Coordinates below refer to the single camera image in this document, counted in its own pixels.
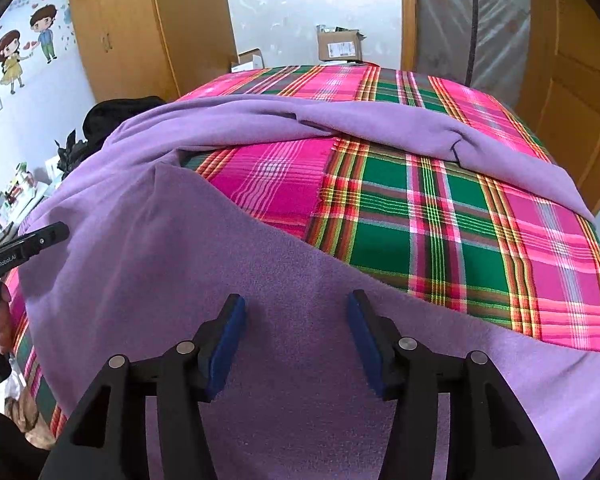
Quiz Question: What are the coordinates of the cartoon couple wall sticker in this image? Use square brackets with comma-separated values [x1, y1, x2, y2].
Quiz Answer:
[0, 4, 58, 94]

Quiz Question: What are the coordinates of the grey plastic door curtain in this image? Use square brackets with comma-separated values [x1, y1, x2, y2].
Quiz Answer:
[415, 0, 531, 108]

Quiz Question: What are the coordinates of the operator left hand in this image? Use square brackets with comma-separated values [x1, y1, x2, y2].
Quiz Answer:
[0, 283, 14, 356]

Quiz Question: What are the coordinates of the small white cardboard box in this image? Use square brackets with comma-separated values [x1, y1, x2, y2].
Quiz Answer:
[230, 49, 264, 73]

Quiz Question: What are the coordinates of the pink green plaid bedsheet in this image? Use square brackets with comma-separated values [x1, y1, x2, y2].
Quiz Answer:
[7, 63, 600, 439]

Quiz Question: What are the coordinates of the cardboard box with label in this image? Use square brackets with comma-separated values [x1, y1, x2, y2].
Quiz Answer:
[316, 25, 364, 62]

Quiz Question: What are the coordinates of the wooden wardrobe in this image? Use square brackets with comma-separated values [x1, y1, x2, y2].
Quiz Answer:
[69, 0, 237, 101]

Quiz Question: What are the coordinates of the purple fleece garment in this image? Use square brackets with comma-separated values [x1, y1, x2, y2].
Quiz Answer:
[19, 96, 600, 479]

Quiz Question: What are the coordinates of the brown fleece garment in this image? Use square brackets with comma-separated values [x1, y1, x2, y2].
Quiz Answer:
[4, 388, 56, 451]

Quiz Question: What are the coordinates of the wooden door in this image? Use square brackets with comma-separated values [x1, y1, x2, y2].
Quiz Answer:
[516, 0, 600, 214]

